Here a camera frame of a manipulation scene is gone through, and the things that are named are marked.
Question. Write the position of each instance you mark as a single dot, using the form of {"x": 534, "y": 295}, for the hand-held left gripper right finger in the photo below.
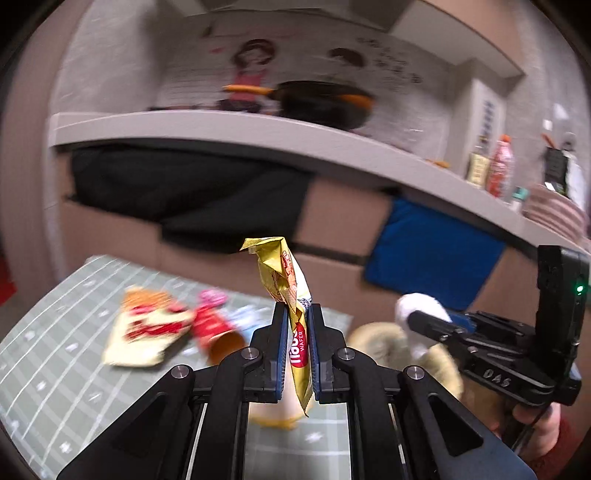
{"x": 316, "y": 341}

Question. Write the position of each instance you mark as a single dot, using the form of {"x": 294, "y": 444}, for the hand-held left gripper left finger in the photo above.
{"x": 279, "y": 341}

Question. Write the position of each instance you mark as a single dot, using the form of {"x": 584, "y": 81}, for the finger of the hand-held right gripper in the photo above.
{"x": 464, "y": 321}
{"x": 438, "y": 330}

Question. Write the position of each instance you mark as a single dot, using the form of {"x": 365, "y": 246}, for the white tissue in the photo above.
{"x": 418, "y": 302}

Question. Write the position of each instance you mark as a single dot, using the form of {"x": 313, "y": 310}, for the brown paper cup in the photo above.
{"x": 226, "y": 346}

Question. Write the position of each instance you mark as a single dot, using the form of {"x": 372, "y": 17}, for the beige woven basket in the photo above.
{"x": 378, "y": 341}

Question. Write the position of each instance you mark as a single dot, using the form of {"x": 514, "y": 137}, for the gold wafer wrapper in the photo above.
{"x": 279, "y": 267}

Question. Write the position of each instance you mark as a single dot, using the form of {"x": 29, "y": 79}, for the cream snack packet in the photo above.
{"x": 143, "y": 337}

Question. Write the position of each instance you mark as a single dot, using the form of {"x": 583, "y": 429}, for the person's right forearm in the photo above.
{"x": 563, "y": 452}

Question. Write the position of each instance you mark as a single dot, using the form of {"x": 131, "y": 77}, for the person's right hand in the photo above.
{"x": 538, "y": 429}

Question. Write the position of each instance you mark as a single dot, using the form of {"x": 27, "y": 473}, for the blue towel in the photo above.
{"x": 429, "y": 258}

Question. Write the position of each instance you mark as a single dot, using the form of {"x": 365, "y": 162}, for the wooden kitchen cabinet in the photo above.
{"x": 332, "y": 212}

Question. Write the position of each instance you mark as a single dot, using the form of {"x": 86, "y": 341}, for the small teal bottle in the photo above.
{"x": 519, "y": 196}

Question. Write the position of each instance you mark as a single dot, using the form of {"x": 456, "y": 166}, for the pink plastic basket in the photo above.
{"x": 549, "y": 212}

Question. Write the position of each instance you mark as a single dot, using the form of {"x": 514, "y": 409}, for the clear oil bottle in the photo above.
{"x": 478, "y": 168}

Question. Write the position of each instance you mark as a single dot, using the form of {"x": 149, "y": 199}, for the red drink bottle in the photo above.
{"x": 501, "y": 170}

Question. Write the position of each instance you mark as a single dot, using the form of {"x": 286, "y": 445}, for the black box grater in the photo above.
{"x": 556, "y": 170}

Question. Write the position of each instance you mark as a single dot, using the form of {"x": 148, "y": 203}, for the black cloth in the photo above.
{"x": 184, "y": 184}

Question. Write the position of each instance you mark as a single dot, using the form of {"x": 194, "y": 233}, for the white vented pipe cover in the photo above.
{"x": 489, "y": 115}

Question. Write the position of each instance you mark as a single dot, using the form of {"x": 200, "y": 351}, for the green checked tablecloth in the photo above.
{"x": 69, "y": 369}

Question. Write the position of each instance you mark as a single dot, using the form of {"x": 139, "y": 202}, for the grey kitchen countertop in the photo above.
{"x": 231, "y": 134}

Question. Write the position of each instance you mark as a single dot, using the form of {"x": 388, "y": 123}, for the cartoon wall sticker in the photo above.
{"x": 251, "y": 60}

